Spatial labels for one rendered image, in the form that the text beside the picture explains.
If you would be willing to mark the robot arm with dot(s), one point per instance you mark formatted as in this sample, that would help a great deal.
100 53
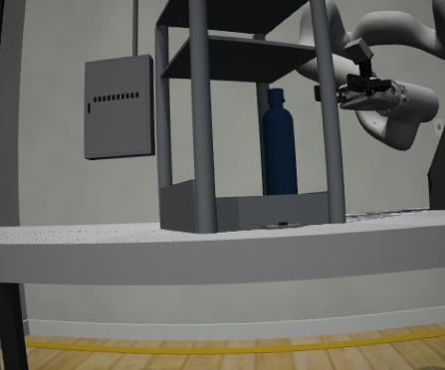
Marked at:
351 49

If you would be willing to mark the dark blue bottle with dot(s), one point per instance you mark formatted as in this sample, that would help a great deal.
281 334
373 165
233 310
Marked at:
279 147

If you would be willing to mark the grey open shelving unit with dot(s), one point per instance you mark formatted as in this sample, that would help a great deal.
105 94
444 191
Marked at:
240 60

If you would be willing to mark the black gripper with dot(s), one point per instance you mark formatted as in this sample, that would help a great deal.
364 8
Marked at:
359 96

